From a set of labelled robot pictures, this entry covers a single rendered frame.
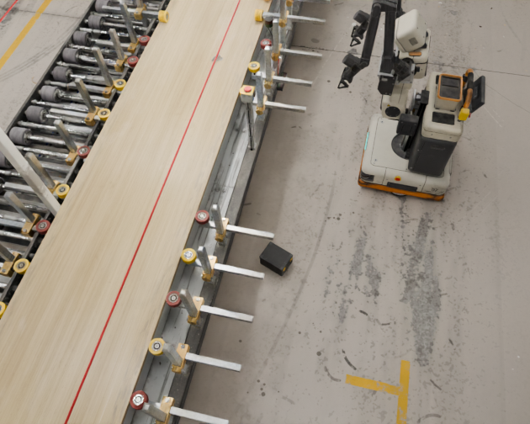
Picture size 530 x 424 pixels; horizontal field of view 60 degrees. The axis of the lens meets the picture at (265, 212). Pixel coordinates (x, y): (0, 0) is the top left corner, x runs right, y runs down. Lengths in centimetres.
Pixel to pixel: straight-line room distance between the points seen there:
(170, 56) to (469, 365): 294
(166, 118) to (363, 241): 169
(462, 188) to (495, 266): 70
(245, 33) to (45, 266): 214
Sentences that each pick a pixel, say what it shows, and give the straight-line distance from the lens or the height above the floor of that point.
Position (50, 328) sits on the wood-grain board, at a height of 90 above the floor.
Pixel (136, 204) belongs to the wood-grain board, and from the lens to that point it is 277.
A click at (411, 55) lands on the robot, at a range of 305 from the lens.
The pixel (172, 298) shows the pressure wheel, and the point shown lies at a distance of 245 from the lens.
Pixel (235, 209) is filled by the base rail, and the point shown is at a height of 70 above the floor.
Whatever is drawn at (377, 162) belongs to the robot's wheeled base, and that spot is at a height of 28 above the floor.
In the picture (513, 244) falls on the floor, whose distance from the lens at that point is 394.
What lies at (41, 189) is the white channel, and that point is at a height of 111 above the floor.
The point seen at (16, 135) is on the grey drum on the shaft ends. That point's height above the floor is 85.
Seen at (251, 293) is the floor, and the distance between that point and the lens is 337.
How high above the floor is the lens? 314
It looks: 59 degrees down
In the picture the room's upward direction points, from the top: 3 degrees counter-clockwise
